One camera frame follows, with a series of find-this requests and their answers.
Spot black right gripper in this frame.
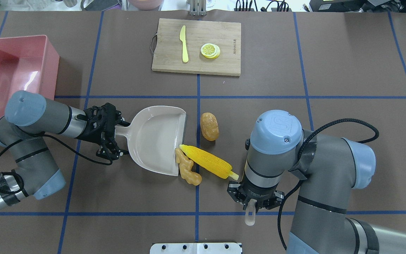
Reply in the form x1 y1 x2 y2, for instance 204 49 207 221
227 182 284 212

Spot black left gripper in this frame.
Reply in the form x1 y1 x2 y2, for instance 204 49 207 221
76 103 131 161

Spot beige hand brush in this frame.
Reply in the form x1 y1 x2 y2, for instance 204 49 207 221
244 199 257 226

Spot beige plastic dustpan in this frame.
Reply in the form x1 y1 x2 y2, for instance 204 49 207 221
115 105 187 176

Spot yellow toy corn cob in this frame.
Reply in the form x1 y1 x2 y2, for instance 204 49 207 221
179 144 239 180

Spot tan toy ginger root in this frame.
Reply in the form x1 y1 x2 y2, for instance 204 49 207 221
174 148 202 186

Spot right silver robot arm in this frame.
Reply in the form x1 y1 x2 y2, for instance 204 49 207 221
227 110 406 254

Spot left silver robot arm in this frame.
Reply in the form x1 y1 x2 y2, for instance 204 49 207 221
0 90 130 210

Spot pink plastic bin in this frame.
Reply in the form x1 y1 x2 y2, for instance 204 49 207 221
0 34 60 118

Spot brown toy potato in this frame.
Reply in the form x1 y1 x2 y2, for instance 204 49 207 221
200 112 220 141

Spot wooden cutting board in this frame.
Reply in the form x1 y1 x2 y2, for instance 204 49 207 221
152 18 242 77

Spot yellow plastic knife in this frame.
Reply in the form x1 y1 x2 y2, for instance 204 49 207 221
179 25 189 63

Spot yellow lemon slices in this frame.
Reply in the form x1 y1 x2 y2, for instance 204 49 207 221
200 43 221 59

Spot pink bowl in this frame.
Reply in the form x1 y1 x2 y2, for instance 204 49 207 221
127 0 164 10

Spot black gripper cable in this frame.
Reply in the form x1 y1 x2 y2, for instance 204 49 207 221
277 118 380 247

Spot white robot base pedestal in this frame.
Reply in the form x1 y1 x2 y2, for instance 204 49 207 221
149 242 243 254

